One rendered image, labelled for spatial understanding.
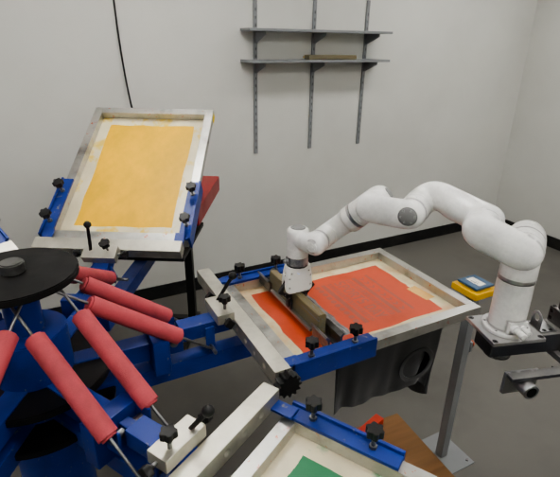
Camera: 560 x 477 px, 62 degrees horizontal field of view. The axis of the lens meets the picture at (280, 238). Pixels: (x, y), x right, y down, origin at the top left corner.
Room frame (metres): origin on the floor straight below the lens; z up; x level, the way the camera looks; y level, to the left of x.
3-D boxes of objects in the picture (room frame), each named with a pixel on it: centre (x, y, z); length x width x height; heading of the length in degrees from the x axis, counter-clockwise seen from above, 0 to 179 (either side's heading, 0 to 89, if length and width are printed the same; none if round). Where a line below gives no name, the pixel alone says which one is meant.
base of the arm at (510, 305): (1.10, -0.64, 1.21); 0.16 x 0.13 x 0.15; 10
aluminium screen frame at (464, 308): (1.54, -0.25, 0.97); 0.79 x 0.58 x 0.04; 118
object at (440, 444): (1.70, -0.81, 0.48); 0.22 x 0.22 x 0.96; 28
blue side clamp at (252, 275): (1.68, 0.09, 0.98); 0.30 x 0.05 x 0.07; 118
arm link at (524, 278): (1.11, -0.64, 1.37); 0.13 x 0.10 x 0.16; 151
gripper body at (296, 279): (1.44, -0.06, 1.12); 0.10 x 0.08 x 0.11; 118
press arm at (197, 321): (1.28, 0.24, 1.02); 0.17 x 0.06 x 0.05; 118
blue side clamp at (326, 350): (1.19, -0.17, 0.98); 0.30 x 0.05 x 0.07; 118
